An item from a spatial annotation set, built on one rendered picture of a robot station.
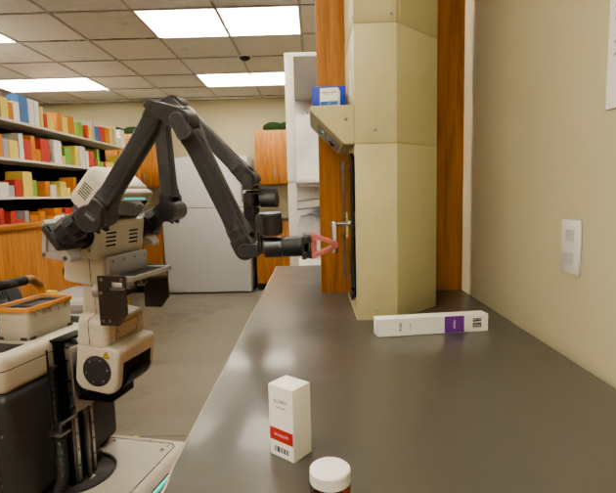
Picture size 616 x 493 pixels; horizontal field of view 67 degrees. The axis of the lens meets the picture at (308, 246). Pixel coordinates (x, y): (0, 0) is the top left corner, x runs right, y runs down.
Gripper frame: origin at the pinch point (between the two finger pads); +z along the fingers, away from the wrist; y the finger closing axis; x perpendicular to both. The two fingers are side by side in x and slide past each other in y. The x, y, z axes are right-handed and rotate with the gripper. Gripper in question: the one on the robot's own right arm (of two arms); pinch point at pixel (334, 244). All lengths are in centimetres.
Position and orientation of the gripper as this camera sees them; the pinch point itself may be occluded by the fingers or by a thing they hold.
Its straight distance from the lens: 130.6
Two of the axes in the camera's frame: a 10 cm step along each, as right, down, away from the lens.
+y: 0.2, -1.1, 9.9
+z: 10.0, -0.4, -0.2
